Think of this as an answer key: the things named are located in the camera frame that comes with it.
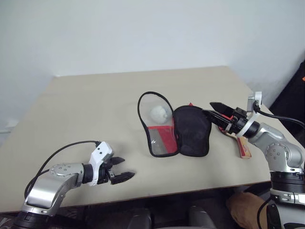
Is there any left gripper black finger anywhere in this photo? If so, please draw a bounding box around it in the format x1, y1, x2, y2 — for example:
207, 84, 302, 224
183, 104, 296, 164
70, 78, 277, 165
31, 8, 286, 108
107, 169, 136, 186
111, 156, 126, 166

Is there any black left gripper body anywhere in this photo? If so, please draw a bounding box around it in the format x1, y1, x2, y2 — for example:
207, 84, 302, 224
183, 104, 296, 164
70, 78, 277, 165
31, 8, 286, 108
97, 156, 116, 186

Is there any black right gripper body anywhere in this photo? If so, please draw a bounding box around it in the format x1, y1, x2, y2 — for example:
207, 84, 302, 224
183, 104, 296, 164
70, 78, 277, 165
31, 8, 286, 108
225, 107, 249, 133

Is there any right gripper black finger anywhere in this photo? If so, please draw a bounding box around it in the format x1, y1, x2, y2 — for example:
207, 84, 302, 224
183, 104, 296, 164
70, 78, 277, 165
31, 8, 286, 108
209, 102, 236, 117
201, 108, 231, 131

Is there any black zip pouch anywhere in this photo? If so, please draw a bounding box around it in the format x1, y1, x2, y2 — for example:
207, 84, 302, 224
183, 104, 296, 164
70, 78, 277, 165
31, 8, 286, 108
137, 91, 212, 158

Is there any dark rounded shape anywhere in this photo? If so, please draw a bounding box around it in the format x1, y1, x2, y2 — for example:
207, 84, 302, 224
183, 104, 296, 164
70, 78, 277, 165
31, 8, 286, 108
187, 204, 216, 229
111, 207, 153, 229

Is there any large black object orange tag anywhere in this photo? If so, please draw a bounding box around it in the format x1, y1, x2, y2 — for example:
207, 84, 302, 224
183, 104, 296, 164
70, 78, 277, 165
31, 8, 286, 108
268, 54, 305, 138

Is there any white fuzzy ball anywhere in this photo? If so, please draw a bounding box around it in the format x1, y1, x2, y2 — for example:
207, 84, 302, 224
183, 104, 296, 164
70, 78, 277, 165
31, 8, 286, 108
150, 105, 168, 124

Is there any tan brown rounded object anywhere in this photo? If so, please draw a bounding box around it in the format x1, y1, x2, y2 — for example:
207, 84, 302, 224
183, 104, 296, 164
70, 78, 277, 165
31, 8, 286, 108
225, 191, 273, 229

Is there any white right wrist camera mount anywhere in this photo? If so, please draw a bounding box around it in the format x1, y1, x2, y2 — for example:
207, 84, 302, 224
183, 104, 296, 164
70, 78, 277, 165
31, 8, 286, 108
239, 91, 263, 139

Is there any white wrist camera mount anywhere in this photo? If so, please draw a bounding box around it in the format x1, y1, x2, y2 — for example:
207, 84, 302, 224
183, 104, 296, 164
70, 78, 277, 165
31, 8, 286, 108
83, 141, 115, 187
239, 91, 263, 139

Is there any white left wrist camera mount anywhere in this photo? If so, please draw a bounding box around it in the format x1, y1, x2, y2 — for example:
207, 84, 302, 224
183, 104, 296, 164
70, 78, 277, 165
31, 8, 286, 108
83, 141, 115, 187

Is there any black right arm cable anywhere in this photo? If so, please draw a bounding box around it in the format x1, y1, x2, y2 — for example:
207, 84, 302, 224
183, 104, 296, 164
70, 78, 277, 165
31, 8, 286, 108
253, 101, 305, 127

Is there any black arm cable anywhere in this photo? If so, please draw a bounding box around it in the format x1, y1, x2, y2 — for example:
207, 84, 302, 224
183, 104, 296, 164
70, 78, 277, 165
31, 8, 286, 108
253, 101, 305, 127
24, 140, 101, 199

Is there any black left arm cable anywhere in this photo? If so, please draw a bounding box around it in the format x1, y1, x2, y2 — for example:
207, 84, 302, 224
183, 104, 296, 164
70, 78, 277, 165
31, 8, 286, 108
24, 140, 101, 199

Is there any thin black cable loop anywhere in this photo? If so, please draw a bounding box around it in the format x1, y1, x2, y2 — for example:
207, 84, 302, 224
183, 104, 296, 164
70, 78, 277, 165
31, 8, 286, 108
256, 197, 273, 229

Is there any white wall fixture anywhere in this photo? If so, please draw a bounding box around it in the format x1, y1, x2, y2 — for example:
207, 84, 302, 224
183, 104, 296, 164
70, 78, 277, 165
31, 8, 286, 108
0, 118, 19, 135

